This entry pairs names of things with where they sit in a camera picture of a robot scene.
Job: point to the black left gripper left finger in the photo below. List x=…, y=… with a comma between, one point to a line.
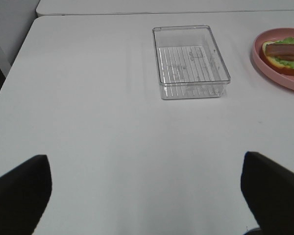
x=24, y=194

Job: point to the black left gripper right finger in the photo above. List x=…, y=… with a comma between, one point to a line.
x=268, y=189

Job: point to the green lettuce leaf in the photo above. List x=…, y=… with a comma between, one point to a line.
x=289, y=64

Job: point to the bread slice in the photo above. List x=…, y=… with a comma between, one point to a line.
x=272, y=63

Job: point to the bacon strip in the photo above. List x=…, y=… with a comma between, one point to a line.
x=279, y=50
x=286, y=57

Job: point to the pink round plate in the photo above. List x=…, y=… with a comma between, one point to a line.
x=275, y=34

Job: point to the clear left plastic tray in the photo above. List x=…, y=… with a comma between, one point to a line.
x=189, y=63

